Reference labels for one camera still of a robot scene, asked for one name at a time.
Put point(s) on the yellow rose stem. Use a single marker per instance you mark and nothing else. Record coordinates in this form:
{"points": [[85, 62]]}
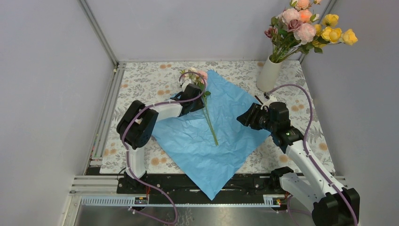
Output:
{"points": [[326, 33]]}

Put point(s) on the blue wrapping paper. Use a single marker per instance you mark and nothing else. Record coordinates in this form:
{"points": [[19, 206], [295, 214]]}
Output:
{"points": [[210, 153]]}

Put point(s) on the cream white rose stem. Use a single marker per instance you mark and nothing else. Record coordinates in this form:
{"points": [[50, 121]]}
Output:
{"points": [[189, 76]]}

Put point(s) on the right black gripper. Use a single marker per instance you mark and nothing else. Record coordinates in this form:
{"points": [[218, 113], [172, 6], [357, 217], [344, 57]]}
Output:
{"points": [[250, 117]]}

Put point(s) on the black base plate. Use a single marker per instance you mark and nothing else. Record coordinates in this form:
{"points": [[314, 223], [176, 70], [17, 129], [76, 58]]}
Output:
{"points": [[241, 189]]}

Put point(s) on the floral patterned table mat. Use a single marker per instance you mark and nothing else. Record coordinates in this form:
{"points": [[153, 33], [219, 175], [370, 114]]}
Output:
{"points": [[157, 81]]}

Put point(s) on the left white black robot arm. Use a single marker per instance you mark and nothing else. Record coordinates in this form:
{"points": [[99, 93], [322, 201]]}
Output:
{"points": [[137, 124]]}

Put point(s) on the white slotted cable duct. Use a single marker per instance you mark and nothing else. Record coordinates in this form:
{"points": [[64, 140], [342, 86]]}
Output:
{"points": [[136, 201]]}

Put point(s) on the dark pink flower stem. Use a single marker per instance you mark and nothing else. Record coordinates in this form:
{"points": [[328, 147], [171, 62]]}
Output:
{"points": [[276, 28]]}

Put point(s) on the light pink rose stem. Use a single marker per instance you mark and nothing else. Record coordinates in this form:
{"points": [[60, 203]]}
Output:
{"points": [[305, 32]]}

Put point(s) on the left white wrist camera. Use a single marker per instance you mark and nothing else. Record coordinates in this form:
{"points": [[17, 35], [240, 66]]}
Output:
{"points": [[186, 84]]}

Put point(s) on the left aluminium frame post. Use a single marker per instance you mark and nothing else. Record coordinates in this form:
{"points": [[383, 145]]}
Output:
{"points": [[98, 31]]}

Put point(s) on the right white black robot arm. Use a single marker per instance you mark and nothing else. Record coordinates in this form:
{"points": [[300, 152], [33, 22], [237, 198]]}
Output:
{"points": [[327, 199]]}

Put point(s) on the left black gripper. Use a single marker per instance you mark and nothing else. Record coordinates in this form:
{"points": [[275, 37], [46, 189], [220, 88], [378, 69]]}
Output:
{"points": [[199, 106]]}

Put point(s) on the beige cylindrical vase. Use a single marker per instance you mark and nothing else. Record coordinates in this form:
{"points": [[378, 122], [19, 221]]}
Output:
{"points": [[267, 78]]}

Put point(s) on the small pink rose stem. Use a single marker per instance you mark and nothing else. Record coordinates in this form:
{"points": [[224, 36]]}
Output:
{"points": [[202, 81]]}

